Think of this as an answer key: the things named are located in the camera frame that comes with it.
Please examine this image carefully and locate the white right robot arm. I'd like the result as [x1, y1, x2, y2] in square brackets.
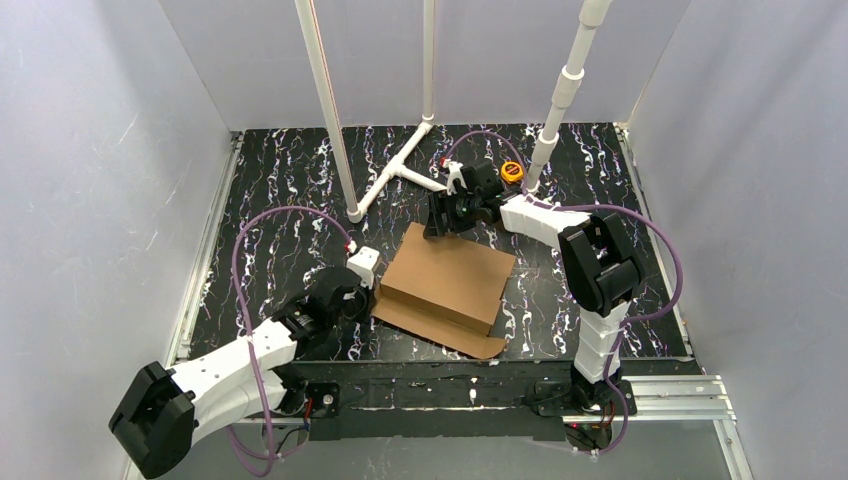
[423, 160, 645, 387]

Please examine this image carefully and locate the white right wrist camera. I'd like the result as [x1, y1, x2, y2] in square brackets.
[442, 159, 467, 196]

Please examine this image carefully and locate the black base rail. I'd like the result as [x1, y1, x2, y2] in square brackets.
[290, 360, 606, 441]

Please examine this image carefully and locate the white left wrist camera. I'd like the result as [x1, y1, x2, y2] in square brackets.
[346, 246, 380, 289]

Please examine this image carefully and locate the white wooden corner post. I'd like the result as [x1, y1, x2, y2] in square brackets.
[294, 0, 364, 223]

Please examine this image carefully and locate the yellow tape measure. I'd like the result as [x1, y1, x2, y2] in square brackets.
[499, 161, 525, 185]

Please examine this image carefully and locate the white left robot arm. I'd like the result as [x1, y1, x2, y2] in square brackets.
[108, 266, 375, 479]

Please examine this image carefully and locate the white PVC pipe frame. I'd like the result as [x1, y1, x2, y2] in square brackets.
[347, 0, 612, 223]

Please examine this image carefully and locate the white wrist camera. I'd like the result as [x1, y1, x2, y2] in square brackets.
[346, 246, 380, 289]
[442, 159, 467, 196]

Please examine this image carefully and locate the brown cardboard box sheet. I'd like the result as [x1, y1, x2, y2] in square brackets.
[373, 223, 516, 360]

